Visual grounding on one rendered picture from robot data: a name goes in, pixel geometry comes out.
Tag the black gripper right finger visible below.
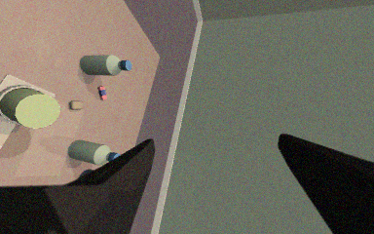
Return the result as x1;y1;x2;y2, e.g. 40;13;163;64
278;134;374;234

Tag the grey cylinder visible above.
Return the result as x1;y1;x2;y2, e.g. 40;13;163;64
78;169;94;178

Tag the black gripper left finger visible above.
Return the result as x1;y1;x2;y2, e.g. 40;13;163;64
0;139;155;234

